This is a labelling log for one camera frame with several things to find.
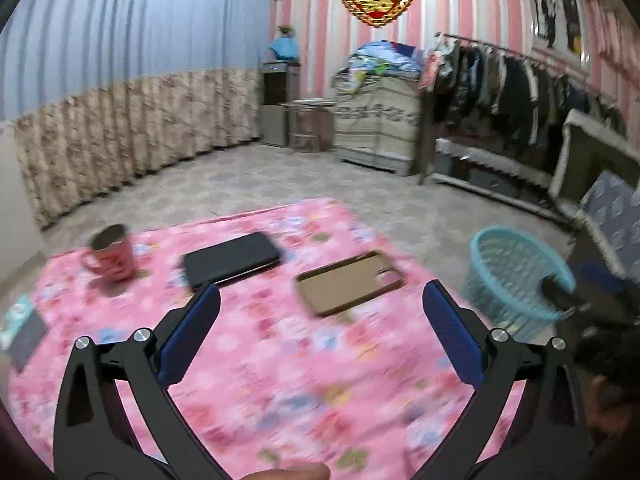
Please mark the grey water dispenser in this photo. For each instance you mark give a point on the grey water dispenser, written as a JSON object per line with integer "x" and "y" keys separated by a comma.
{"x": 277, "y": 105}

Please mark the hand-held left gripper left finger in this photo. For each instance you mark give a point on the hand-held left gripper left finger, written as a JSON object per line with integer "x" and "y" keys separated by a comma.
{"x": 192, "y": 330}

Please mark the blue patterned cushion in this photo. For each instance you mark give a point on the blue patterned cushion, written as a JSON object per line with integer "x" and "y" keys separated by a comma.
{"x": 612, "y": 225}

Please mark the chair with beige cover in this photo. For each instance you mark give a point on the chair with beige cover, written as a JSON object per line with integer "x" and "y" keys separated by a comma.
{"x": 585, "y": 155}

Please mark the person's left hand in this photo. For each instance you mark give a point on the person's left hand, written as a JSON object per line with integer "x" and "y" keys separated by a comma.
{"x": 285, "y": 472}

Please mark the small folding table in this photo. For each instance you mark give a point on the small folding table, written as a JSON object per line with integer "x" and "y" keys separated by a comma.
{"x": 307, "y": 110}

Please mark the cloth covered cabinet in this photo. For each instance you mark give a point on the cloth covered cabinet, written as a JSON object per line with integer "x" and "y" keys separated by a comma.
{"x": 375, "y": 125}

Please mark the blue bag on dispenser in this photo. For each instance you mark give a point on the blue bag on dispenser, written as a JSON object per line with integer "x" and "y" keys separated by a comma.
{"x": 285, "y": 51}

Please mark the small potted plant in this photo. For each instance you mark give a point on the small potted plant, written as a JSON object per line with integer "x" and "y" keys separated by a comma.
{"x": 286, "y": 31}

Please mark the black zip case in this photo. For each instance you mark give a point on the black zip case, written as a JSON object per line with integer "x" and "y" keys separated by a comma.
{"x": 230, "y": 260}

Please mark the low table with lace cloth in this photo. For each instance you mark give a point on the low table with lace cloth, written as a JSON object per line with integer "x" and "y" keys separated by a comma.
{"x": 490, "y": 170}

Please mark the pink floral blanket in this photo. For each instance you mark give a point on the pink floral blanket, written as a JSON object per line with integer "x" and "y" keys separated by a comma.
{"x": 300, "y": 385}

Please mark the pile of folded clothes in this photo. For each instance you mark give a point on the pile of folded clothes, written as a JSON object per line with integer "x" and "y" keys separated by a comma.
{"x": 385, "y": 60}

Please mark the person's right hand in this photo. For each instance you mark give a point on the person's right hand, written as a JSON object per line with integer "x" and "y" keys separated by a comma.
{"x": 615, "y": 405}

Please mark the beige floral curtain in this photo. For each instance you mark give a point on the beige floral curtain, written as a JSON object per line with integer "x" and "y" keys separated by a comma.
{"x": 140, "y": 125}

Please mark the blue pleated curtain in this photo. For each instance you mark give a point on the blue pleated curtain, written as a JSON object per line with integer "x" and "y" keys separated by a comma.
{"x": 125, "y": 25}

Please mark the grey and teal booklet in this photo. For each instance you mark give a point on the grey and teal booklet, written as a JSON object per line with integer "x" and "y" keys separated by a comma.
{"x": 25, "y": 335}

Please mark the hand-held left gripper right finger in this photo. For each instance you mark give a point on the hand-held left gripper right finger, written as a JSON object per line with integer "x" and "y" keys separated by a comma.
{"x": 452, "y": 330}

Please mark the pink metal cup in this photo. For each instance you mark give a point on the pink metal cup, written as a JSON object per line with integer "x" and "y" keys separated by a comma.
{"x": 112, "y": 257}

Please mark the brown phone case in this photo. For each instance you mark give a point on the brown phone case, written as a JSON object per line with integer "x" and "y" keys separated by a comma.
{"x": 345, "y": 285}

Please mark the row of hanging clothes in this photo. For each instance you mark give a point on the row of hanging clothes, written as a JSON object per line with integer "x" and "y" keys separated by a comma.
{"x": 510, "y": 95}

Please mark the pink hanging bag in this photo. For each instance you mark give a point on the pink hanging bag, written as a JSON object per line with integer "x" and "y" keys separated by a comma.
{"x": 432, "y": 70}

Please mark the framed wall picture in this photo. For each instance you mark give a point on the framed wall picture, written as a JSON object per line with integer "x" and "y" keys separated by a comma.
{"x": 557, "y": 15}

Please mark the light blue plastic basket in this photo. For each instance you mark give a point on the light blue plastic basket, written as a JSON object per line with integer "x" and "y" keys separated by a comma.
{"x": 510, "y": 280}

